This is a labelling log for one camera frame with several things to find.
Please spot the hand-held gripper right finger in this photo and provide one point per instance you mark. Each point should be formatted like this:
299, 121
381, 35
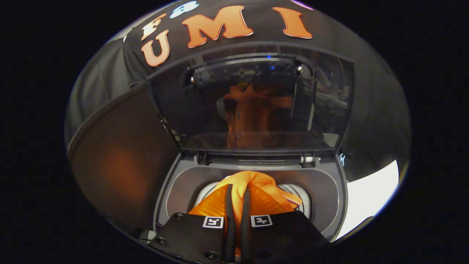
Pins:
285, 234

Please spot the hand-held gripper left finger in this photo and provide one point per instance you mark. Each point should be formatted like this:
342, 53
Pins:
190, 234

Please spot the yellow polo shirt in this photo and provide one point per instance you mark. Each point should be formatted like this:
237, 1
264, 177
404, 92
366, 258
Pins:
253, 179

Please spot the dark washing machine lid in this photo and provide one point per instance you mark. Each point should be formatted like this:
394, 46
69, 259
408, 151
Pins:
322, 110

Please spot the light blue clip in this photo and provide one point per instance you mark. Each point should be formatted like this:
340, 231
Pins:
342, 158

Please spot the grey stand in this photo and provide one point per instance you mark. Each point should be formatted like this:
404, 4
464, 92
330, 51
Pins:
110, 165

